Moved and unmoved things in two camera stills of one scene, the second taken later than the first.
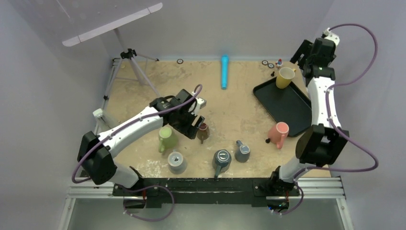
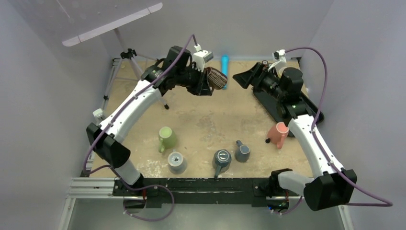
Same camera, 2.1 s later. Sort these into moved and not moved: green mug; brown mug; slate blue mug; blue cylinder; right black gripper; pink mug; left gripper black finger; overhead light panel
Moved: brown mug; right black gripper; left gripper black finger
Not moved: overhead light panel; green mug; pink mug; slate blue mug; blue cylinder
